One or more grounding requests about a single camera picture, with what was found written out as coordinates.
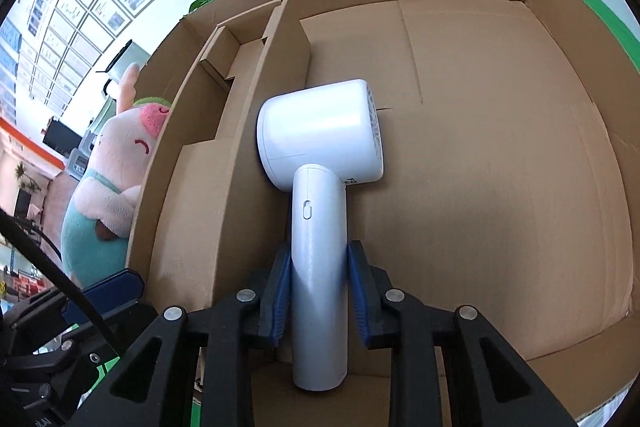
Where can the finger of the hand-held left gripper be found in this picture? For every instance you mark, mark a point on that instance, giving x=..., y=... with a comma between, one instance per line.
x=107, y=292

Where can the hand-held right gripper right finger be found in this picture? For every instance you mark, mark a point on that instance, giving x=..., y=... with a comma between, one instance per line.
x=360, y=302

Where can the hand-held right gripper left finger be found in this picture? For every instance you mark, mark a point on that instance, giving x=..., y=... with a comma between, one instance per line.
x=280, y=302

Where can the narrow cardboard insert tray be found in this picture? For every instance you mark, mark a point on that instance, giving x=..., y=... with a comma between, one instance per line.
x=200, y=207

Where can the pink pig plush toy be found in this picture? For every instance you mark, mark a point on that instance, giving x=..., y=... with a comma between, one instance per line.
x=120, y=147

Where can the white hair dryer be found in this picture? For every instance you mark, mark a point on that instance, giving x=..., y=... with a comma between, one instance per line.
x=320, y=132

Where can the large cardboard box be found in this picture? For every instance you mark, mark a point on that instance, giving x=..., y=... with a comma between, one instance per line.
x=500, y=157

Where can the grey plastic stool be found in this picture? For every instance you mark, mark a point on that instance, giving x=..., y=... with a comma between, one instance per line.
x=80, y=162

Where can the black cabinet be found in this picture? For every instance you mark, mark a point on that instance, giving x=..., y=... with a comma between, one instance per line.
x=60, y=134

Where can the white thermos jug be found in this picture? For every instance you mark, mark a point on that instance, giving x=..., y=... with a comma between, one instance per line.
x=127, y=57

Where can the blue wall poster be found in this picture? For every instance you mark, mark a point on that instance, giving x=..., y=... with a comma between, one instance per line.
x=10, y=57

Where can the wall of framed certificates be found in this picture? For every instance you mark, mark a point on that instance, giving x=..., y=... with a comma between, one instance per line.
x=95, y=7

